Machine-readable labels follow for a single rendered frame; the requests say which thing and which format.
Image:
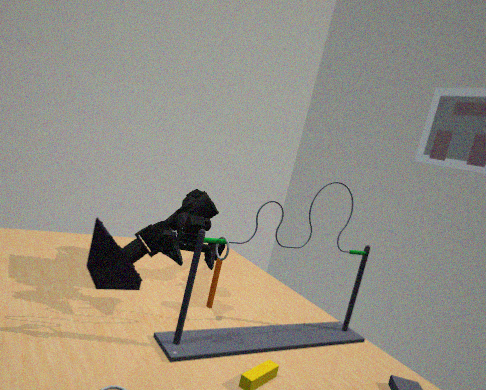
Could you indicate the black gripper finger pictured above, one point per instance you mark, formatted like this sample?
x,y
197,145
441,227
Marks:
x,y
211,256
172,250

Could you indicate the yellow rectangular block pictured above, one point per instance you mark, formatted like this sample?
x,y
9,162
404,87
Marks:
x,y
258,376

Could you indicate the orange handle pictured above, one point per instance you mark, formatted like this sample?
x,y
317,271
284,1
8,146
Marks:
x,y
216,273

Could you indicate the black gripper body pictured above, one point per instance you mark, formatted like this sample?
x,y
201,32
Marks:
x,y
187,243

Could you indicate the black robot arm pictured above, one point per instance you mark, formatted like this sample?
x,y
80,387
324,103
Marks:
x,y
196,211

